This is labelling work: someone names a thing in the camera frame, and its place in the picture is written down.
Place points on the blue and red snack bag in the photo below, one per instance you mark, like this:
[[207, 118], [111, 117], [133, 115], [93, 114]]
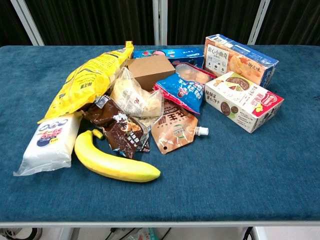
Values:
[[185, 90]]

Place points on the large yellow chip bag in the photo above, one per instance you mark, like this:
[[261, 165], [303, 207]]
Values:
[[85, 80]]

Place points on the clear bag of pale snacks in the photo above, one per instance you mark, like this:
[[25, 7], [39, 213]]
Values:
[[132, 97]]

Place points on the white frame post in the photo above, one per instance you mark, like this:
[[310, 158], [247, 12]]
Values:
[[160, 22]]

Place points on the blue and orange cookie box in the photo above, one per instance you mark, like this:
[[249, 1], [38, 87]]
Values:
[[237, 60]]

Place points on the blue Oreo box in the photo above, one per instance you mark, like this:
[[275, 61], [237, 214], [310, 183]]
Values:
[[185, 56]]

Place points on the white snack packet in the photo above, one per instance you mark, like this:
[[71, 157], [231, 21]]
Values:
[[50, 145]]

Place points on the grey table frame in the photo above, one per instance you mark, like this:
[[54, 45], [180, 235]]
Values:
[[160, 224]]

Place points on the orange spouted drink pouch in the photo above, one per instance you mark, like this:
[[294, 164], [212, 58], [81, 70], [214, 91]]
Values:
[[172, 127]]

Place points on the yellow banana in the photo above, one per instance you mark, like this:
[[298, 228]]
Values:
[[112, 162]]

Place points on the blue table cloth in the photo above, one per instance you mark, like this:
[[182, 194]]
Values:
[[200, 175]]

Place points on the dark curtain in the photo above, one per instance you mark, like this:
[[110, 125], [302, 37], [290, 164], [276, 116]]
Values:
[[92, 21]]

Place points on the dark brown snack bag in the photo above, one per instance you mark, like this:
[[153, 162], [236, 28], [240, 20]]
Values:
[[122, 130]]

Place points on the plain brown cardboard box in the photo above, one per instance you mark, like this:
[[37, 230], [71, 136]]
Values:
[[150, 70]]

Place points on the white and red cookie box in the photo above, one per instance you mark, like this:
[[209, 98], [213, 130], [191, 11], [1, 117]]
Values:
[[240, 100]]

